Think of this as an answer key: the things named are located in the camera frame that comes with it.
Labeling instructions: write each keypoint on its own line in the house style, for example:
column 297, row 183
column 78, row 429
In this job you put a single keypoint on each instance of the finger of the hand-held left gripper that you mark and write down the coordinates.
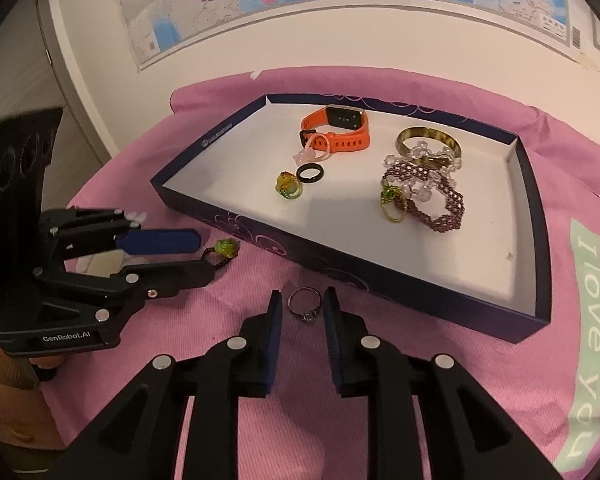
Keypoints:
column 165, row 241
column 180, row 275

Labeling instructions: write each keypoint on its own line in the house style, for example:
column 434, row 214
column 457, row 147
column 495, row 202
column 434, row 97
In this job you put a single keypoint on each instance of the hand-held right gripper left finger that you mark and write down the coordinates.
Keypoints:
column 275, row 340

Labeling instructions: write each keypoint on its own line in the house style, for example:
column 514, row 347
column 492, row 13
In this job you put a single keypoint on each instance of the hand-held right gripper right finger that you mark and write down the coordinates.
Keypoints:
column 332, row 340

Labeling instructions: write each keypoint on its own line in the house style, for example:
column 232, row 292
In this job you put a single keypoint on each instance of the dark blue cardboard box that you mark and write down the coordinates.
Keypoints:
column 340, row 230

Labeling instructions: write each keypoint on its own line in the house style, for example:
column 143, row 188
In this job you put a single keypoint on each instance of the person's left forearm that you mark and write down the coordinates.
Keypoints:
column 15, row 405

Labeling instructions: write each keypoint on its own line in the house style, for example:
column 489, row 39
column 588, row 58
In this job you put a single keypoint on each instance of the person's left hand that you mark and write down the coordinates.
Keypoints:
column 45, row 365

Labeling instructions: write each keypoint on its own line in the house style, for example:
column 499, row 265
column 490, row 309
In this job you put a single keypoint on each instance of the grey wooden door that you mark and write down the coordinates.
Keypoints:
column 20, row 75

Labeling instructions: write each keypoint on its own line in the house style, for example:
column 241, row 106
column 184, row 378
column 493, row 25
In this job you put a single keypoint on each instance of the orange smartwatch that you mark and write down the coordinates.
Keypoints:
column 350, row 140

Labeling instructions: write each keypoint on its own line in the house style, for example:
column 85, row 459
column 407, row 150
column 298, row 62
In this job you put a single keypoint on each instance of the tortoiseshell bangle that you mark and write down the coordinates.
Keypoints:
column 410, row 135

